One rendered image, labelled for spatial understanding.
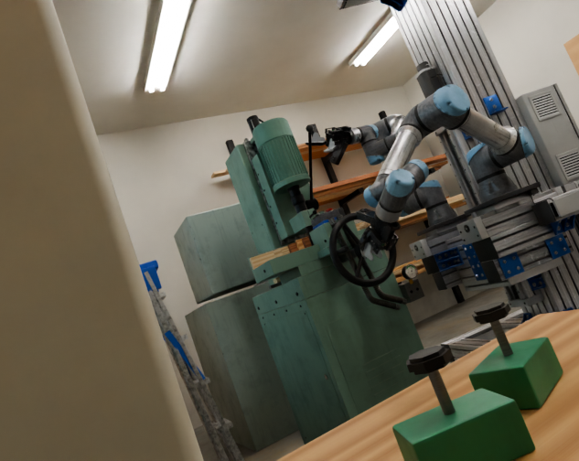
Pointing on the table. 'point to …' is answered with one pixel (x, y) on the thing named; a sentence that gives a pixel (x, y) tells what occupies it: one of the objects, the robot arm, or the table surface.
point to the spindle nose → (297, 198)
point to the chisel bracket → (301, 220)
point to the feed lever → (311, 173)
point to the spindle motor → (280, 155)
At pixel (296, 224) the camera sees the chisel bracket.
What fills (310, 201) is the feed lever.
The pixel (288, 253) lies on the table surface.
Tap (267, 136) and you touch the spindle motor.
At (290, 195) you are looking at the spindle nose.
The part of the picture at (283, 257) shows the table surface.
